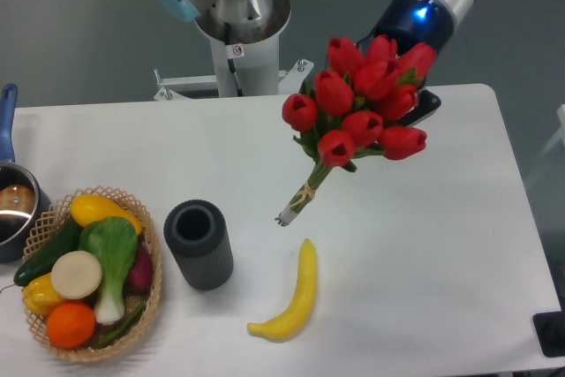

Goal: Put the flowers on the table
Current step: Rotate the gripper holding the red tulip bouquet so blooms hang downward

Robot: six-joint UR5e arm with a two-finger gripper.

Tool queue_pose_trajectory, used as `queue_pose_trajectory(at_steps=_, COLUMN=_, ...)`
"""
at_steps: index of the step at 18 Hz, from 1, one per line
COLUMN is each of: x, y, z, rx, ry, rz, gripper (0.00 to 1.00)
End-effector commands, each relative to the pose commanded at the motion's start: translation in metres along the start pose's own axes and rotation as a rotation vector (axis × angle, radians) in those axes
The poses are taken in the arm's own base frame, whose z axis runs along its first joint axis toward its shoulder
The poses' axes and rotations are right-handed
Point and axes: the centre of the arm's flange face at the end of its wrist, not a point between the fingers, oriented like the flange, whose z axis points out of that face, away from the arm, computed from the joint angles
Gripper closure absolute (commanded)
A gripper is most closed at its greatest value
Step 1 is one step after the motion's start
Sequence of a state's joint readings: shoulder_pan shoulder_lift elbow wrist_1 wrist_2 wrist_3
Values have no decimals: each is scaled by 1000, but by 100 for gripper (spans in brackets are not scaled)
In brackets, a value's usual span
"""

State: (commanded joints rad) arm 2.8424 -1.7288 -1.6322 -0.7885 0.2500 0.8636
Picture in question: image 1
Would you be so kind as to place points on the orange fruit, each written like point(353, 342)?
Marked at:
point(70, 325)

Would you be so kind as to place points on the green bok choy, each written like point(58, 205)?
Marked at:
point(113, 242)

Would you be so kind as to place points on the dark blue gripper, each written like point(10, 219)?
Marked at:
point(409, 22)

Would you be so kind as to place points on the yellow squash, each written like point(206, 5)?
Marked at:
point(89, 208)

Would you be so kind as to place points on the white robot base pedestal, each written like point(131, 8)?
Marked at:
point(240, 70)

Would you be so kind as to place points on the red tulip bouquet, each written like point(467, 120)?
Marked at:
point(355, 109)

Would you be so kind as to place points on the blue handled saucepan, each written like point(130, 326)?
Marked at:
point(22, 199)

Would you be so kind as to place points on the cream round radish slice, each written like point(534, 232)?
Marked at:
point(76, 275)

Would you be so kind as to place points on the dark green cucumber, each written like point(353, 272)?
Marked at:
point(65, 240)

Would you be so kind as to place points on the yellow bell pepper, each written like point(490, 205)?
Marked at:
point(40, 297)

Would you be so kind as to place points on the woven wicker basket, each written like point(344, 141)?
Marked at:
point(46, 227)

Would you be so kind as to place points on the black device at table edge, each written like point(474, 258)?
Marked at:
point(550, 332)

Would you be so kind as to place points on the purple red onion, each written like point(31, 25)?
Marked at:
point(141, 273)

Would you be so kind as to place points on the green bean pod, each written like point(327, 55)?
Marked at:
point(123, 328)

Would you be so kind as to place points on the dark grey ribbed vase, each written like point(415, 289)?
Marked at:
point(196, 233)

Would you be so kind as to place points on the yellow plastic banana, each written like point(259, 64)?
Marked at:
point(289, 322)

